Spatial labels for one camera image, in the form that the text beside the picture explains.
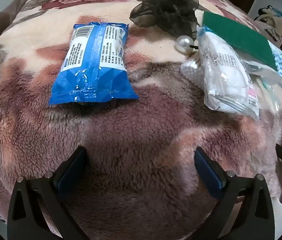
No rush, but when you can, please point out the pile of clothes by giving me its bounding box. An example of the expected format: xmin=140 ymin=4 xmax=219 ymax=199
xmin=254 ymin=5 xmax=282 ymax=52

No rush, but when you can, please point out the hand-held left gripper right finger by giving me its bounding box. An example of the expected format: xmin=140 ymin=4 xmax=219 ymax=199
xmin=194 ymin=147 xmax=275 ymax=240

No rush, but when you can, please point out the black lace hair bow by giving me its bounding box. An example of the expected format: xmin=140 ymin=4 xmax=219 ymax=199
xmin=129 ymin=0 xmax=200 ymax=39

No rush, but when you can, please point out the cotton swabs pack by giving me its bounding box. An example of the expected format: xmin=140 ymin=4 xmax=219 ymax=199
xmin=180 ymin=52 xmax=206 ymax=88

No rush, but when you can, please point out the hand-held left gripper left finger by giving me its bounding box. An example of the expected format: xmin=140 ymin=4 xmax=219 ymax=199
xmin=7 ymin=146 xmax=88 ymax=240

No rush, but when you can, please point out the pearl hair tie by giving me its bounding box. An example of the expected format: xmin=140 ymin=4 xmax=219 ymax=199
xmin=175 ymin=35 xmax=199 ymax=54

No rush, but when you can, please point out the white gauze dressing packet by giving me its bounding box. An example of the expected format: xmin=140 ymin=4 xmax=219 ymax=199
xmin=196 ymin=26 xmax=260 ymax=120

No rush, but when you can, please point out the clear plastic bag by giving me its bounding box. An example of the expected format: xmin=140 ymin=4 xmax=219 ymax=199
xmin=244 ymin=60 xmax=282 ymax=98

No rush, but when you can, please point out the floral fleece blanket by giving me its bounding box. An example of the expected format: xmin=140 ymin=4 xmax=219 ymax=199
xmin=0 ymin=0 xmax=282 ymax=240

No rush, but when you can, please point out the green scouring pad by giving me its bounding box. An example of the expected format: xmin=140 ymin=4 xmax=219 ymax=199
xmin=202 ymin=11 xmax=278 ymax=71

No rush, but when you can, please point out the blue wet wipes packet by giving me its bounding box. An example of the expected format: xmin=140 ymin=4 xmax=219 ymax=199
xmin=49 ymin=22 xmax=139 ymax=105

